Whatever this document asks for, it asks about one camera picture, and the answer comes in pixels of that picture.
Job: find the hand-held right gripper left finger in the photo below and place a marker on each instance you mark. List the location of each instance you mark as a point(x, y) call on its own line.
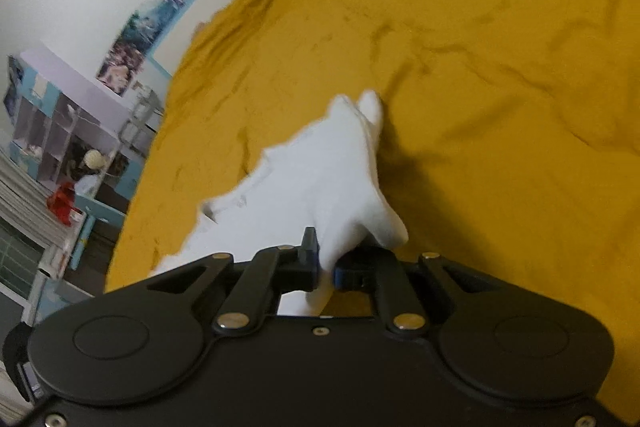
point(311, 257)

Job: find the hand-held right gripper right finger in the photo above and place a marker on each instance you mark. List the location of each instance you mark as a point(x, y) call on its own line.
point(350, 278)

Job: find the white printed sweatshirt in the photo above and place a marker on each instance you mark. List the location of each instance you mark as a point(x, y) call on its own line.
point(320, 177)

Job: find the light blue chair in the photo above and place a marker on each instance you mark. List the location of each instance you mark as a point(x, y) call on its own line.
point(97, 227)

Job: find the grey rolling cart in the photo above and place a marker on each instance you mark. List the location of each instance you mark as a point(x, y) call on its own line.
point(142, 117)

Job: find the mustard yellow quilt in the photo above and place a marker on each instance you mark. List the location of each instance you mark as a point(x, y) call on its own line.
point(475, 82)

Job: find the cream round ornament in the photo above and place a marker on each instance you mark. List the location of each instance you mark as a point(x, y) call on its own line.
point(95, 159)

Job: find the red bag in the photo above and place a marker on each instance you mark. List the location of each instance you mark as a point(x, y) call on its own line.
point(61, 202)

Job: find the patterned window curtain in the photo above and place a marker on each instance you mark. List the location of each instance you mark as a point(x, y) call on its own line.
point(25, 202)

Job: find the window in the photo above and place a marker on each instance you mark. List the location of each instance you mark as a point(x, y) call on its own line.
point(17, 262)

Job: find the pink anime wall poster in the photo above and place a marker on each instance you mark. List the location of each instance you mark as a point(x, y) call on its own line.
point(120, 69)

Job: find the white wall shelf unit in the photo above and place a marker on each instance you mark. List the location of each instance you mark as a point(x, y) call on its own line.
point(60, 117)

